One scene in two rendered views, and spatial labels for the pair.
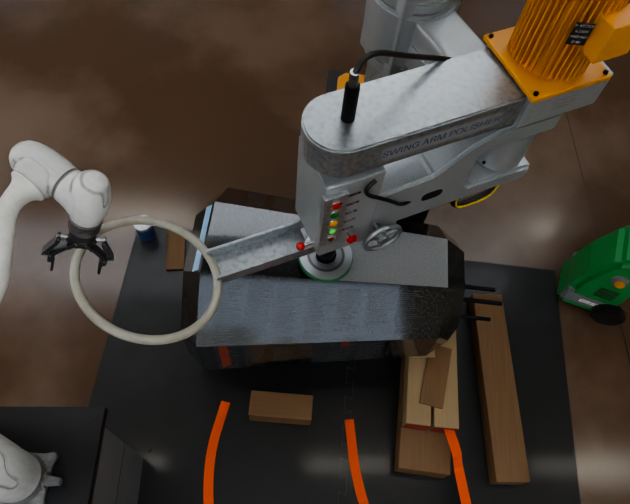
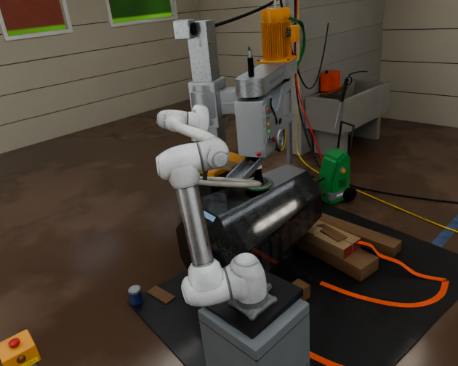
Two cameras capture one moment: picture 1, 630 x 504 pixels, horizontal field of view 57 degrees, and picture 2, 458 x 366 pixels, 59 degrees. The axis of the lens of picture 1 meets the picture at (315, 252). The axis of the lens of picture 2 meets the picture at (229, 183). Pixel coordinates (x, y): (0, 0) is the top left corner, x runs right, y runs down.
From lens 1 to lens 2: 2.26 m
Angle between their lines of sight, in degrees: 45
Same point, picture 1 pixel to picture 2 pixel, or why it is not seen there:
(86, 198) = (204, 110)
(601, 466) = (411, 229)
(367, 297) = (286, 189)
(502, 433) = (373, 237)
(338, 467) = (341, 298)
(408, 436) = (349, 259)
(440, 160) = (275, 102)
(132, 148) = (83, 283)
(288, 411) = not seen: hidden behind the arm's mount
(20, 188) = (177, 118)
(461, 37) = not seen: hidden behind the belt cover
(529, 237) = not seen: hidden behind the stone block
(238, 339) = (256, 240)
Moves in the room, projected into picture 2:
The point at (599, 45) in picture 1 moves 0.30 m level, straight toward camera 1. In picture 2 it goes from (294, 34) to (308, 37)
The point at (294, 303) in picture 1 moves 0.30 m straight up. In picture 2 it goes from (264, 208) to (262, 172)
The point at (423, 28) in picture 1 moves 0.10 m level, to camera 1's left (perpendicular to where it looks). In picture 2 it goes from (224, 91) to (214, 93)
